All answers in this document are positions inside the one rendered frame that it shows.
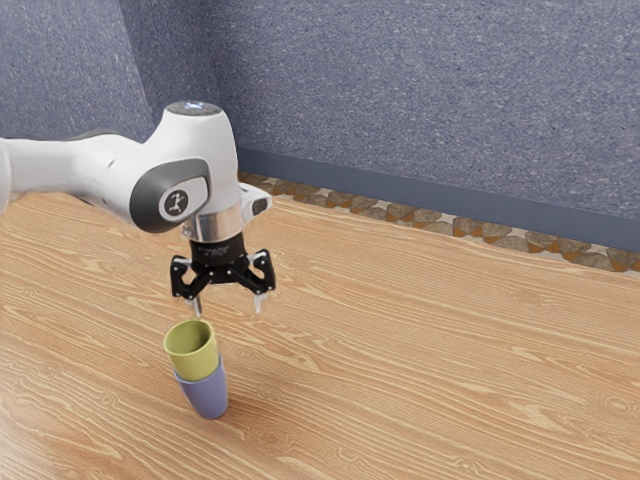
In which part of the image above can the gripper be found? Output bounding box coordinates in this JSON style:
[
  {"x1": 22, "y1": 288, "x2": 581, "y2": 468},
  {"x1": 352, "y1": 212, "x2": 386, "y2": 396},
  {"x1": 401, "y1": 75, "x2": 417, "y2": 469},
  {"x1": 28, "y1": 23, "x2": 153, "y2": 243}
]
[{"x1": 169, "y1": 234, "x2": 277, "y2": 319}]

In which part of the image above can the purple cup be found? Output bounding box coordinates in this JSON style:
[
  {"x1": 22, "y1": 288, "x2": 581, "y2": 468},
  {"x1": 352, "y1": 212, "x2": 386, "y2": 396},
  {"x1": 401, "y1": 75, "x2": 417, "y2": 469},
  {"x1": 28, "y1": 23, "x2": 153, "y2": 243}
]
[{"x1": 172, "y1": 357, "x2": 230, "y2": 420}]

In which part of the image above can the green cup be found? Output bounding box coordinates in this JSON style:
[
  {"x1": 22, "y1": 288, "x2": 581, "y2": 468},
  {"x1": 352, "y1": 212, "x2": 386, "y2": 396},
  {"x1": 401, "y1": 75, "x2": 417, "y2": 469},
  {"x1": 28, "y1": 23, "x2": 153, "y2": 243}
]
[{"x1": 163, "y1": 319, "x2": 221, "y2": 382}]

